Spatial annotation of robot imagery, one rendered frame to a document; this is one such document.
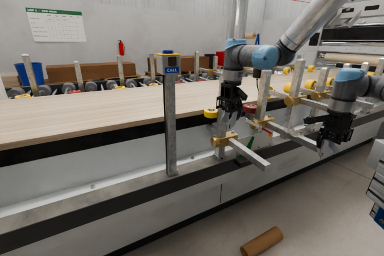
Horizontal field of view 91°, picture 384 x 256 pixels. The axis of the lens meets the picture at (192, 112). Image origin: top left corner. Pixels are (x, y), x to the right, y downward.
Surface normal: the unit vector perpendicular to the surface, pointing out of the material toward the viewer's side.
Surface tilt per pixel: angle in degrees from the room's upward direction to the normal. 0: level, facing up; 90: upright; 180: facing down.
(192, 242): 0
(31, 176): 90
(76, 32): 90
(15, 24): 90
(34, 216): 0
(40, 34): 90
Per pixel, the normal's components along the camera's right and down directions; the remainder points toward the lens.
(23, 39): 0.55, 0.30
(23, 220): 0.01, -0.93
